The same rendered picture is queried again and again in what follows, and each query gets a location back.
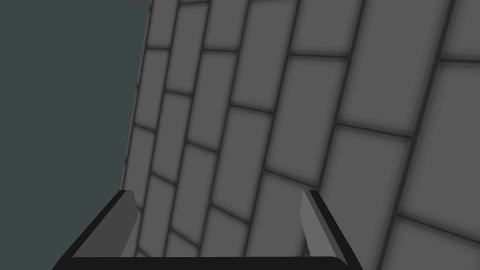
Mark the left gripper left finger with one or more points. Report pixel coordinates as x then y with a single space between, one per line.
107 228

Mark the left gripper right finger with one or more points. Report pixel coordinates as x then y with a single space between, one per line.
318 228

